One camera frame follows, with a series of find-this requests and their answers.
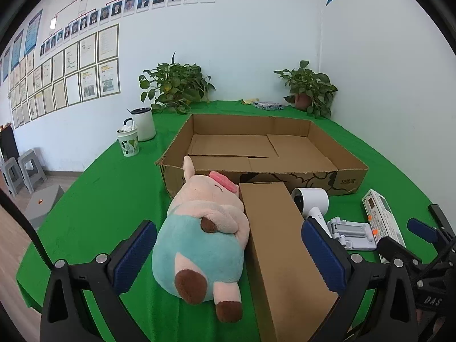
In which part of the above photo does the leaf-patterned paper cup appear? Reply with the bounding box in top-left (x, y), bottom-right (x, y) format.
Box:
top-left (116, 121), bottom-right (139, 156)

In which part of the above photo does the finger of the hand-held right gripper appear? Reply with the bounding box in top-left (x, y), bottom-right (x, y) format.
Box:
top-left (377, 237), bottom-right (431, 275)
top-left (407, 204), bottom-right (456, 257)

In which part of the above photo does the white folding phone stand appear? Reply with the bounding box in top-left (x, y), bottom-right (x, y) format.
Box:
top-left (327, 217), bottom-right (377, 251)

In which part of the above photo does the row of portrait photos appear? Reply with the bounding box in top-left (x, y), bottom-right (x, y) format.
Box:
top-left (40, 0), bottom-right (217, 57)

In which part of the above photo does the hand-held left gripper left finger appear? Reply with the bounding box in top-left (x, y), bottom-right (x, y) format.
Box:
top-left (39, 220), bottom-right (158, 342)

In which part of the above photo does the large cardboard box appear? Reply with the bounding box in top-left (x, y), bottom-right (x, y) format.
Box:
top-left (156, 114), bottom-right (369, 200)

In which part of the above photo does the long cardboard box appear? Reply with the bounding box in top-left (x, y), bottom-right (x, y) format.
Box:
top-left (239, 182), bottom-right (348, 342)

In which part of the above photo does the grey box with orange dot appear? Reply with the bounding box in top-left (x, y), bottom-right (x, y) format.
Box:
top-left (26, 185), bottom-right (65, 229)

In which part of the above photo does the pink and teal plush pig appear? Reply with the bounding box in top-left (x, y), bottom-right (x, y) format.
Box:
top-left (152, 155), bottom-right (252, 323)

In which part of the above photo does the black cable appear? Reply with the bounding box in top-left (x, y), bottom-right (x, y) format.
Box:
top-left (0, 187), bottom-right (56, 268)

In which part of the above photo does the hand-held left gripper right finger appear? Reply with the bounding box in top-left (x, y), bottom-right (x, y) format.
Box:
top-left (301, 217), bottom-right (419, 342)

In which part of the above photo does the small plant in brown pot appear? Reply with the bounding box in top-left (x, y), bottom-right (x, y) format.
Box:
top-left (273, 60), bottom-right (338, 119)

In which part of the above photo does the grey plastic stool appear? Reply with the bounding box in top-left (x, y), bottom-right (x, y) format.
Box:
top-left (18, 150), bottom-right (46, 192)
top-left (0, 157), bottom-right (24, 196)

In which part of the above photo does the white mug with lid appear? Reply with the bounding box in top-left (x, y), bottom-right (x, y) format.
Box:
top-left (124, 107), bottom-right (156, 142)

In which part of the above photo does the blue wall poster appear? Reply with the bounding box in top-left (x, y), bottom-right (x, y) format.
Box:
top-left (2, 47), bottom-right (11, 82)
top-left (12, 30), bottom-right (24, 70)
top-left (25, 9), bottom-right (43, 54)

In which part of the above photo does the black cabinet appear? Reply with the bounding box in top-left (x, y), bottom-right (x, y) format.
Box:
top-left (0, 125), bottom-right (20, 164)

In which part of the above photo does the white orange packaged box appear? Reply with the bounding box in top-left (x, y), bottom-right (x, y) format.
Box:
top-left (361, 189), bottom-right (406, 264)

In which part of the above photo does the white hair dryer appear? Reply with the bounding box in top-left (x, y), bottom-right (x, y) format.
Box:
top-left (291, 187), bottom-right (330, 234)

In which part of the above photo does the large leafy potted plant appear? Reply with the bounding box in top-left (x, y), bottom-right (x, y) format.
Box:
top-left (139, 53), bottom-right (216, 115)

